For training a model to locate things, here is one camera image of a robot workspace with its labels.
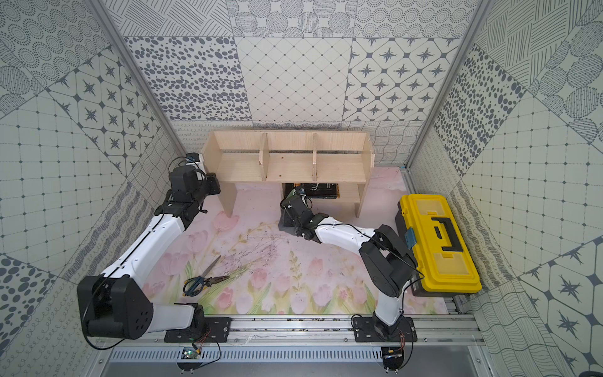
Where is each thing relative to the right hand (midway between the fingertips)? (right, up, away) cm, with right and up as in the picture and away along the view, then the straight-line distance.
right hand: (292, 213), depth 91 cm
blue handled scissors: (-34, -24, -11) cm, 43 cm away
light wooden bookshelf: (-24, +22, -1) cm, 33 cm away
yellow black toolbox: (+49, -14, -20) cm, 55 cm away
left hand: (-29, +16, -9) cm, 34 cm away
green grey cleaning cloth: (-2, -2, -10) cm, 11 cm away
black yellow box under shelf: (+9, +9, +2) cm, 13 cm away
